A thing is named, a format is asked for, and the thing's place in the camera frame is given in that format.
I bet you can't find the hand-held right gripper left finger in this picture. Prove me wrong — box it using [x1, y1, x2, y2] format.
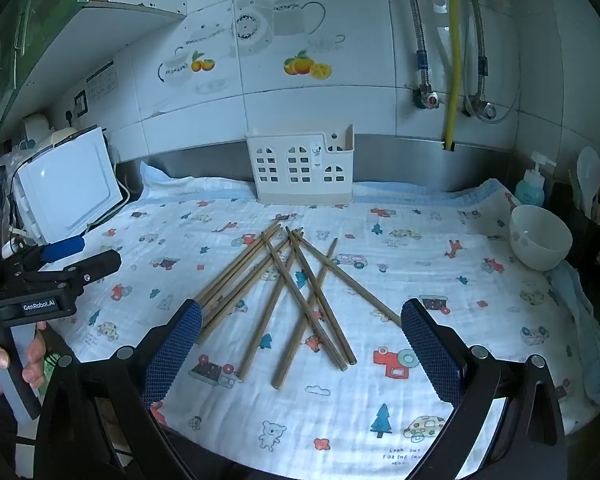
[32, 299, 203, 480]

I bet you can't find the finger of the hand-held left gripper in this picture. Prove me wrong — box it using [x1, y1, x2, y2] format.
[39, 236, 86, 264]
[55, 249, 122, 286]

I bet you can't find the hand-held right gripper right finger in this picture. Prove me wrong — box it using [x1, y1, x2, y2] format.
[400, 297, 568, 480]

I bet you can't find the bunch of wooden chopsticks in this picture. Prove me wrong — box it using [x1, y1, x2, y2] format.
[195, 223, 402, 391]

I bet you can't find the white plastic utensil holder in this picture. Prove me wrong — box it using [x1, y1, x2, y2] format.
[245, 124, 355, 206]

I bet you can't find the white countertop appliance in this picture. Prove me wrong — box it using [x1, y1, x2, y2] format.
[11, 125, 124, 247]

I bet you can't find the printed white cloth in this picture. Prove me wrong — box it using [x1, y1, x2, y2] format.
[45, 160, 598, 473]

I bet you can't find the light blue towel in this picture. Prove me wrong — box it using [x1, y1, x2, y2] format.
[549, 264, 600, 407]

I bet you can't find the white bowl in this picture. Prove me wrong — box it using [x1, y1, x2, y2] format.
[509, 204, 574, 271]

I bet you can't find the black utensil caddy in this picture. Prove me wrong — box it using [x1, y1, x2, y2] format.
[550, 182, 600, 273]

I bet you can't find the blue soap pump bottle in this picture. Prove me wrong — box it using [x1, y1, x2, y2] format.
[514, 152, 557, 208]

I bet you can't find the white rice paddle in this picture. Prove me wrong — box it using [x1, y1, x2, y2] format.
[576, 146, 600, 217]

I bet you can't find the metal water valve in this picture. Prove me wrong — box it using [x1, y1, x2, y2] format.
[411, 85, 442, 112]
[461, 96, 499, 122]

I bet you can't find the yellow gas pipe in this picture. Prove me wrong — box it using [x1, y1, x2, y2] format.
[444, 0, 464, 152]

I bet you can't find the white power cable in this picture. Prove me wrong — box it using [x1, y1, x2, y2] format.
[87, 172, 132, 233]

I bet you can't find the white wall sticker chart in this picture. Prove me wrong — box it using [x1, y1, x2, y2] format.
[84, 61, 119, 102]

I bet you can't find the green wall cabinet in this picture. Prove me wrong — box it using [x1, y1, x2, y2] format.
[0, 0, 191, 153]

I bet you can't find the braided metal hose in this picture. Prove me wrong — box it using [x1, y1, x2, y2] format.
[397, 0, 432, 92]
[466, 0, 490, 106]

